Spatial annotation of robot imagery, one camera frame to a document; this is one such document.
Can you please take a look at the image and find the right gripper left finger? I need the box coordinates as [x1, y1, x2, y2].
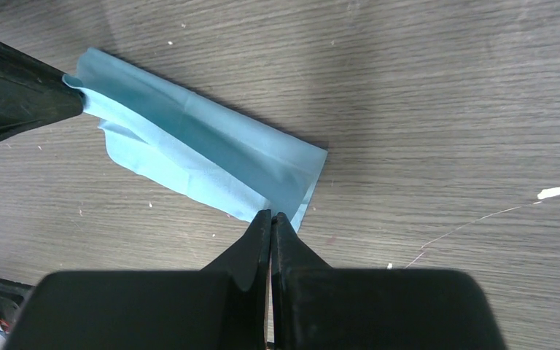
[5, 210, 272, 349]

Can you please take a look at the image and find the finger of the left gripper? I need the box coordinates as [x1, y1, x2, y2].
[0, 42, 83, 142]

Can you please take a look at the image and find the blue cleaning cloth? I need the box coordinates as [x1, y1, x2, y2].
[63, 48, 327, 229]

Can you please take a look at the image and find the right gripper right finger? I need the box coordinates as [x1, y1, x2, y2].
[271, 214, 506, 349]

